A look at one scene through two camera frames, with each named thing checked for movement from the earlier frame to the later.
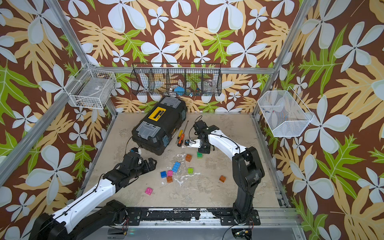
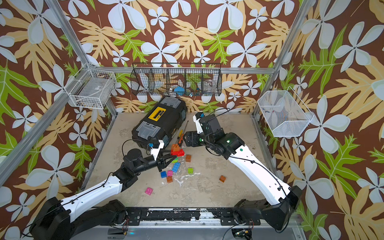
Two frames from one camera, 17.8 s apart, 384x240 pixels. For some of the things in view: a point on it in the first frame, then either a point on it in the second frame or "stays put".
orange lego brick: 188,157 stays put
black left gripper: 147,168 -> 161,161
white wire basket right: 286,115 stays put
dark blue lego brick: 163,174 stays put
